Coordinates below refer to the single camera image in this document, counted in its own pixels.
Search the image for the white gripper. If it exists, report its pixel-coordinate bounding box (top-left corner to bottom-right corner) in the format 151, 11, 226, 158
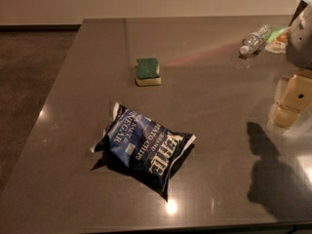
272, 0, 312, 129

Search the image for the green and yellow sponge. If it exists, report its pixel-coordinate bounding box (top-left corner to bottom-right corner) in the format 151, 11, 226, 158
136, 58, 161, 86

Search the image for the blue kettle chip bag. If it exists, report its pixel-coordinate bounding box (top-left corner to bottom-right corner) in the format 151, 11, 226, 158
91, 102, 196, 200

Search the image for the green snack packet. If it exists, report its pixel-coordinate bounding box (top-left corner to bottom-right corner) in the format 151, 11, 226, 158
264, 27, 290, 54

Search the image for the clear plastic water bottle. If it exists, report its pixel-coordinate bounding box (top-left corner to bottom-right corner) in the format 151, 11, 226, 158
239, 24, 272, 59

